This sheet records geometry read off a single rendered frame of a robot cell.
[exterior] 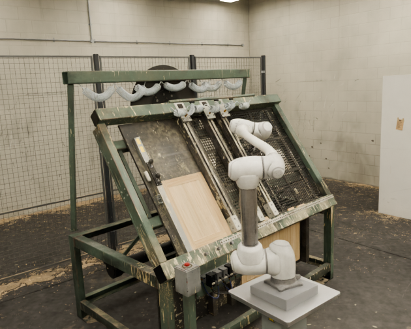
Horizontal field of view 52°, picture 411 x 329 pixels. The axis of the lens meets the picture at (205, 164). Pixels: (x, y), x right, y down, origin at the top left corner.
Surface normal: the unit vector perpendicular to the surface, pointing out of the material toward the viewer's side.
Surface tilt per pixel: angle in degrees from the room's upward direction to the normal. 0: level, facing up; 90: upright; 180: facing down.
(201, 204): 55
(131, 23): 90
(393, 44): 90
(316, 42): 90
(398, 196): 90
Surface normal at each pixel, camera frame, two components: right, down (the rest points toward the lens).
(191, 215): 0.54, -0.48
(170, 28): 0.62, 0.12
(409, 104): -0.78, 0.15
